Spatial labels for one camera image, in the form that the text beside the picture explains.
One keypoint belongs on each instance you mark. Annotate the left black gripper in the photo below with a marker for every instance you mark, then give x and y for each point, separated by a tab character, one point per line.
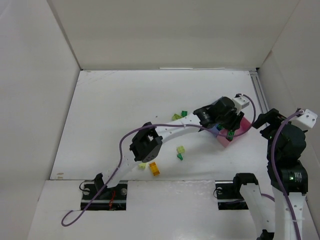
233	122

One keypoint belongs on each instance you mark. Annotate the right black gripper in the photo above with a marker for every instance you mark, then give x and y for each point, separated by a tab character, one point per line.
268	118

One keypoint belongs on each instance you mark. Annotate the small green lego brick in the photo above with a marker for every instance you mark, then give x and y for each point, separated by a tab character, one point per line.
230	135

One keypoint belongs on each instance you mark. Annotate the long green lego brick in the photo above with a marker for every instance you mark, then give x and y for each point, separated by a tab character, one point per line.
220	127

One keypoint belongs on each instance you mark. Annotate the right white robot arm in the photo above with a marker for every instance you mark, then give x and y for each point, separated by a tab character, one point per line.
289	181

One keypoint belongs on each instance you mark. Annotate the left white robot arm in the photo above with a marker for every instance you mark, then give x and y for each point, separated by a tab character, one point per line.
148	139

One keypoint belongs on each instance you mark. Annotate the pink container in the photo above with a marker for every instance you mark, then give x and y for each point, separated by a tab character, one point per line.
244	125

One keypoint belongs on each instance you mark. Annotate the green lego brick studs up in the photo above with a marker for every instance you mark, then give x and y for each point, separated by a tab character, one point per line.
184	113

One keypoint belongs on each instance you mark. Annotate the lime lego brick upside down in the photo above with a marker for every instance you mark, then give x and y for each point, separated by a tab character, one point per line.
176	117

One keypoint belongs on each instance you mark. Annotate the lime lego brick centre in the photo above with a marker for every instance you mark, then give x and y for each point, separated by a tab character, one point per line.
180	149

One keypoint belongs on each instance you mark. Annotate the small green lego piece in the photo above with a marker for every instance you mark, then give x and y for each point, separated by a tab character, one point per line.
180	157

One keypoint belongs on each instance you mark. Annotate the orange long lego brick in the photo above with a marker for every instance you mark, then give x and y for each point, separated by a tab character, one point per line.
154	169

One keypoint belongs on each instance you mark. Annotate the pale yellow lego brick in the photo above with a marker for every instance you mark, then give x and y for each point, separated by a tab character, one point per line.
142	166

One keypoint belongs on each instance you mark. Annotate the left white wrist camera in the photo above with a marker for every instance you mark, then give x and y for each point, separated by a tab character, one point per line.
240	102

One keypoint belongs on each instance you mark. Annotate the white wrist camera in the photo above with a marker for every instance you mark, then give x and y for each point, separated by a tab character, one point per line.
240	102
306	120

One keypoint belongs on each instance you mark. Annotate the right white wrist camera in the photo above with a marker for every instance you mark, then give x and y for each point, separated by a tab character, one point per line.
306	120

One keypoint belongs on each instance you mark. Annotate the aluminium rail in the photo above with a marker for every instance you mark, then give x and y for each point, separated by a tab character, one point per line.
263	105

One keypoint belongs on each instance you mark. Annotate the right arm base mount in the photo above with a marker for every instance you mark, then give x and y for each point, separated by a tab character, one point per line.
228	197

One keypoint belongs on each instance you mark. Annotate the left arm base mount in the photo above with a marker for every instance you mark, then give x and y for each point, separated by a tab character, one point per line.
111	199

